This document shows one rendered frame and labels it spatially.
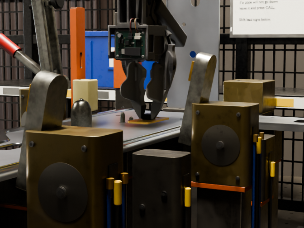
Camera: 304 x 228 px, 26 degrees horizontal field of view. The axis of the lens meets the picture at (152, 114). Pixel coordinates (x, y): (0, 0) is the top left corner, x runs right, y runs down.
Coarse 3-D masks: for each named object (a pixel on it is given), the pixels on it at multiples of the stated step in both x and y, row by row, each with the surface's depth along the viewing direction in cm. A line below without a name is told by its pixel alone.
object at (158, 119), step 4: (144, 116) 108; (148, 116) 108; (132, 120) 107; (136, 120) 107; (140, 120) 107; (144, 120) 107; (148, 120) 107; (152, 120) 107; (156, 120) 107; (160, 120) 108
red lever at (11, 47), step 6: (0, 36) 120; (0, 42) 120; (6, 42) 120; (12, 42) 120; (6, 48) 120; (12, 48) 119; (18, 48) 119; (12, 54) 119; (18, 54) 119; (24, 54) 119; (24, 60) 118; (30, 60) 118; (30, 66) 118; (36, 66) 117; (36, 72) 117
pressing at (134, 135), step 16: (112, 112) 125; (128, 112) 127; (160, 112) 127; (176, 112) 127; (16, 128) 100; (112, 128) 103; (128, 128) 103; (144, 128) 103; (160, 128) 103; (176, 128) 105; (0, 144) 87; (16, 144) 88; (128, 144) 89; (144, 144) 93; (0, 160) 75; (16, 160) 75; (0, 176) 69; (16, 176) 72
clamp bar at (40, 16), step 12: (36, 0) 115; (48, 0) 115; (60, 0) 115; (36, 12) 115; (48, 12) 117; (36, 24) 115; (48, 24) 117; (36, 36) 115; (48, 36) 117; (48, 48) 115; (48, 60) 115; (60, 60) 117; (60, 72) 117
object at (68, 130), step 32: (64, 128) 68; (96, 128) 68; (32, 160) 66; (64, 160) 64; (96, 160) 63; (32, 192) 66; (64, 192) 64; (96, 192) 63; (32, 224) 67; (64, 224) 65; (96, 224) 64
